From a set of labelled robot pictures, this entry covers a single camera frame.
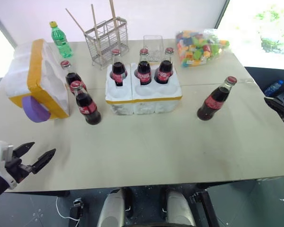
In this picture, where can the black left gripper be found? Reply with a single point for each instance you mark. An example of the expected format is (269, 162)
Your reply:
(14, 169)

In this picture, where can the glass cola bottle red cap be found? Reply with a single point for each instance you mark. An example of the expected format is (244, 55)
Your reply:
(72, 76)
(118, 71)
(213, 101)
(144, 71)
(87, 106)
(164, 71)

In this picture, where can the white foam bottle tray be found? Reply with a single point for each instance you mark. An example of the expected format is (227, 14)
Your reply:
(144, 100)

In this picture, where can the blue label water bottle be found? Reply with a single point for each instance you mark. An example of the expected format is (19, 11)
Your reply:
(274, 88)

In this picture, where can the small black floor device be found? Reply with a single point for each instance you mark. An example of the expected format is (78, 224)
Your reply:
(77, 208)

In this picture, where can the clear bag of colourful blocks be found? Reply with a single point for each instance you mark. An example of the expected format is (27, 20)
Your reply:
(198, 48)

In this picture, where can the grey rounded robot leg shape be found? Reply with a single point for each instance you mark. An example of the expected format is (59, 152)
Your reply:
(112, 209)
(180, 209)

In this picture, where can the green plastic bottle yellow cap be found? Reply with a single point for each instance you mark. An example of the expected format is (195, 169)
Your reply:
(61, 42)

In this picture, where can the clear glass cup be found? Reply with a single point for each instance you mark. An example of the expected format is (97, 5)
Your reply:
(153, 53)

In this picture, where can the wooden chopstick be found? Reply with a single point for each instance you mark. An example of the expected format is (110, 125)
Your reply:
(75, 20)
(94, 17)
(113, 14)

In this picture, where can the black table frame leg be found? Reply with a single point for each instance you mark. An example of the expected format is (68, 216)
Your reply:
(207, 208)

